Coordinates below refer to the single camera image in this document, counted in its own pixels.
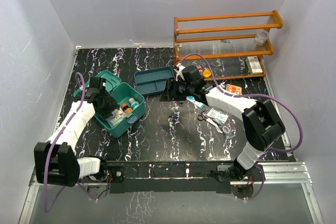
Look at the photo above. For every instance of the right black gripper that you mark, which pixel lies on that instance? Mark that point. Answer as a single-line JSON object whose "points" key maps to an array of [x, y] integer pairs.
{"points": [[168, 96]]}

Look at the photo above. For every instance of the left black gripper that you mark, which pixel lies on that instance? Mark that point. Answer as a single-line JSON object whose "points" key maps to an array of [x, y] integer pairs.
{"points": [[107, 113]]}

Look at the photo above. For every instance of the clear bag of bandages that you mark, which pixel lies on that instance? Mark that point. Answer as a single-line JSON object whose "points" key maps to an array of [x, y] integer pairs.
{"points": [[115, 118]]}

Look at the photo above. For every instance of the brown medicine bottle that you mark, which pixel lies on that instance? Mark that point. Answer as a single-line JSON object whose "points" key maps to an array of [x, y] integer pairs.
{"points": [[126, 109]]}

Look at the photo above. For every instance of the clear plastic packet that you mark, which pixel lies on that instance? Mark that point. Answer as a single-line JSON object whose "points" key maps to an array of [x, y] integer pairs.
{"points": [[217, 115]]}

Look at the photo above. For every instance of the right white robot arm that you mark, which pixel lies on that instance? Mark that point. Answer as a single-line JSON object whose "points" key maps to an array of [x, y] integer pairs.
{"points": [[262, 123]]}

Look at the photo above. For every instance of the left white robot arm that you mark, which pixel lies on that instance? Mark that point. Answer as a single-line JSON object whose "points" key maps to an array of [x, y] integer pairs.
{"points": [[55, 159]]}

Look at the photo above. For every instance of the teal white medicine sachet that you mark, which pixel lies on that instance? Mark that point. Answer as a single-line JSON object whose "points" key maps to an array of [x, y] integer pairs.
{"points": [[195, 102]]}

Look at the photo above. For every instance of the red white medicine box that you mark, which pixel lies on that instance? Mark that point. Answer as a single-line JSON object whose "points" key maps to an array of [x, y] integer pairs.
{"points": [[200, 69]]}

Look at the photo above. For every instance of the white green medicine box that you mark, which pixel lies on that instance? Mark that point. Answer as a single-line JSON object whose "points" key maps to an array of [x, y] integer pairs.
{"points": [[254, 66]]}

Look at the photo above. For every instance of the dark teal divider tray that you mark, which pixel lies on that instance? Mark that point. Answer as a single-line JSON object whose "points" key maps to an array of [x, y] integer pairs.
{"points": [[152, 81]]}

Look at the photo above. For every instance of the green box lid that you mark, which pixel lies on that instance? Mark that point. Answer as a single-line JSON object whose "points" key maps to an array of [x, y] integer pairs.
{"points": [[111, 80]]}

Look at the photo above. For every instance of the yellow orange small object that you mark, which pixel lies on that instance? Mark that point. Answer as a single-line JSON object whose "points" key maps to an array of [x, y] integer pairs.
{"points": [[207, 73]]}

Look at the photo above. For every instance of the orange notepad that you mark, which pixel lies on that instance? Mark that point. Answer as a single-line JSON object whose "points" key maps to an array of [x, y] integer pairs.
{"points": [[233, 89]]}

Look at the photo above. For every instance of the orange wooden shelf rack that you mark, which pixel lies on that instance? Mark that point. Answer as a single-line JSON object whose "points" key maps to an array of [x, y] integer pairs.
{"points": [[223, 42]]}

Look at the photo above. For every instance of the clear plastic cup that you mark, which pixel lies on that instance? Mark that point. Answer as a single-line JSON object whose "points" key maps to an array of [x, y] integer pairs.
{"points": [[261, 37]]}

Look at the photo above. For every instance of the black handled scissors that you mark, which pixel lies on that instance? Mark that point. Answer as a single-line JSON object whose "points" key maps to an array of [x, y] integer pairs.
{"points": [[203, 117]]}

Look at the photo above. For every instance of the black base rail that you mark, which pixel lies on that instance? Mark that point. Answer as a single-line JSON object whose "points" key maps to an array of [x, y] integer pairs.
{"points": [[176, 176]]}

